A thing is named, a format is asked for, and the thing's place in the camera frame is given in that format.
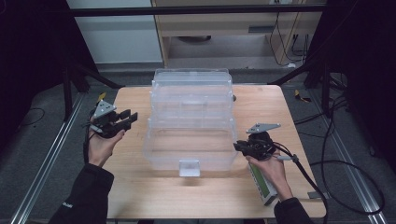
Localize green and white carton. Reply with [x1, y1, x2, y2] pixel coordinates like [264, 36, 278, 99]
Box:
[247, 161, 278, 206]

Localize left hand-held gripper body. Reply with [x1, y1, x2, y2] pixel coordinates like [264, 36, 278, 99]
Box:
[89, 99, 126, 140]

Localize black metal stand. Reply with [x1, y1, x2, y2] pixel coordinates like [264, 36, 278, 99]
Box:
[267, 57, 334, 119]
[61, 57, 126, 123]

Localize light wooden desk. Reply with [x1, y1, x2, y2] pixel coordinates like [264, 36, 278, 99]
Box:
[150, 0, 329, 68]

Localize dark curtain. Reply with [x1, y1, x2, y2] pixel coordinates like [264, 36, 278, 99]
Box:
[306, 0, 396, 174]
[0, 0, 98, 153]

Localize person's left hand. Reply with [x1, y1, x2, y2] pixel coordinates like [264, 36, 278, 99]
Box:
[87, 116, 126, 168]

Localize hand-held gripper cable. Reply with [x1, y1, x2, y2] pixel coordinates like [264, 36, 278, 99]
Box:
[81, 106, 98, 165]
[270, 141, 330, 224]

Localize black horizontal bar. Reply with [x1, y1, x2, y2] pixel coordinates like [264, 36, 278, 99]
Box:
[69, 4, 327, 18]

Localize black looped floor cable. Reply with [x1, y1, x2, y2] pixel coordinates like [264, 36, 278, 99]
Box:
[309, 99, 387, 217]

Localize person's right hand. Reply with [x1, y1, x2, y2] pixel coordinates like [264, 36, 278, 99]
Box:
[246, 152, 294, 203]

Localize clear plastic storage box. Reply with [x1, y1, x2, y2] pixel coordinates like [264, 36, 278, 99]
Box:
[142, 67, 239, 178]

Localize black background cables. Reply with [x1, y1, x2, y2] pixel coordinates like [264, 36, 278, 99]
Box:
[268, 11, 313, 67]

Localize white cabinet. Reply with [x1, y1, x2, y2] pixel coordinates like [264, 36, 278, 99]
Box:
[65, 0, 163, 65]

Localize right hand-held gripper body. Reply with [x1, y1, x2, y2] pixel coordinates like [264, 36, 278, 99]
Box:
[244, 122, 282, 161]

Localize aluminium floor rail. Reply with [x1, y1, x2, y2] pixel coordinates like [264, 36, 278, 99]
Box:
[306, 89, 389, 224]
[10, 92, 87, 224]

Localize left hand-held gripper cable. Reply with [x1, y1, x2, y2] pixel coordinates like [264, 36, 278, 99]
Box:
[81, 106, 98, 165]

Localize thin black floor cable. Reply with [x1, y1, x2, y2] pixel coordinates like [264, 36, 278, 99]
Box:
[19, 106, 47, 127]

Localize right hand-held gripper cable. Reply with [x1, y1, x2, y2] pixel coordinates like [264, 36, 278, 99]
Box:
[270, 141, 330, 224]

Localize grey tape piece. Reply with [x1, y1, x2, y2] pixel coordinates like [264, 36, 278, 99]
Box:
[307, 190, 331, 201]

